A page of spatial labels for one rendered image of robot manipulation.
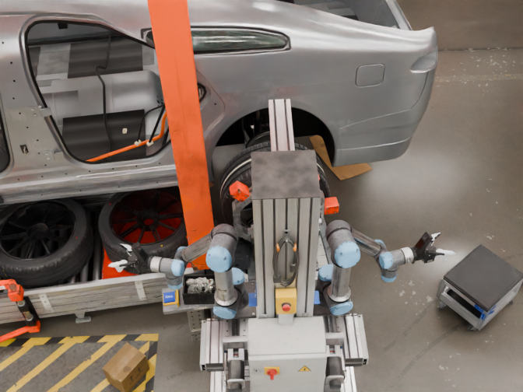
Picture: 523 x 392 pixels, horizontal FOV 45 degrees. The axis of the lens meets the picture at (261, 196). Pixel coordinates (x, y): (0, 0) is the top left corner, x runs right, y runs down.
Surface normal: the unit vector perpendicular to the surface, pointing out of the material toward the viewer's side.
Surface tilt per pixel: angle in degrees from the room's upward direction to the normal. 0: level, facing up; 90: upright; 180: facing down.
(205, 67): 80
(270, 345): 0
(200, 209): 90
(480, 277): 0
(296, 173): 0
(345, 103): 90
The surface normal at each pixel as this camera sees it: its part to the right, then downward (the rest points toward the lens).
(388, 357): -0.02, -0.68
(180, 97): 0.15, 0.73
